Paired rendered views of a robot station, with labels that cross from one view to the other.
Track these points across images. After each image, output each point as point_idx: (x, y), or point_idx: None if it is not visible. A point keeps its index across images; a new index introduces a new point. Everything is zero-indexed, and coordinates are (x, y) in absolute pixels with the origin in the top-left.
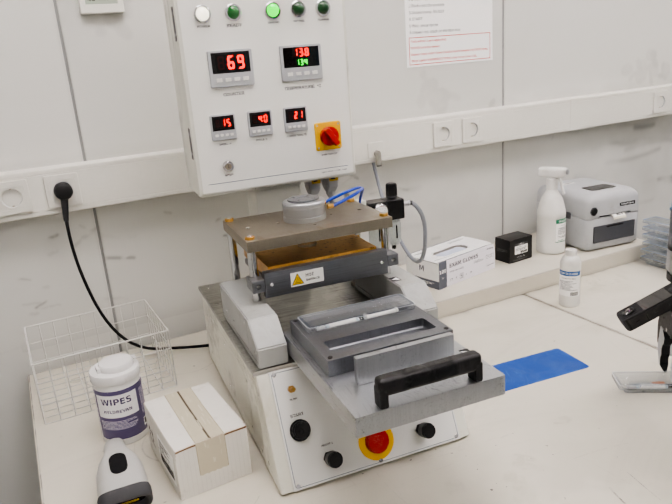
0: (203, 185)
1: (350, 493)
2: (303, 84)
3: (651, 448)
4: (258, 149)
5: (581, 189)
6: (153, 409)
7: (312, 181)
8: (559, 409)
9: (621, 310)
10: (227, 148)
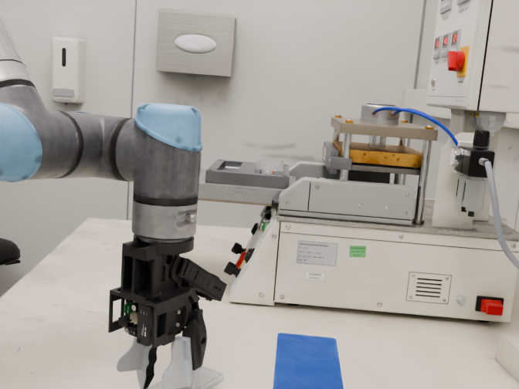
0: (427, 96)
1: (221, 267)
2: (464, 7)
3: (107, 346)
4: (442, 69)
5: None
6: None
7: (469, 113)
8: (215, 343)
9: (219, 278)
10: (436, 66)
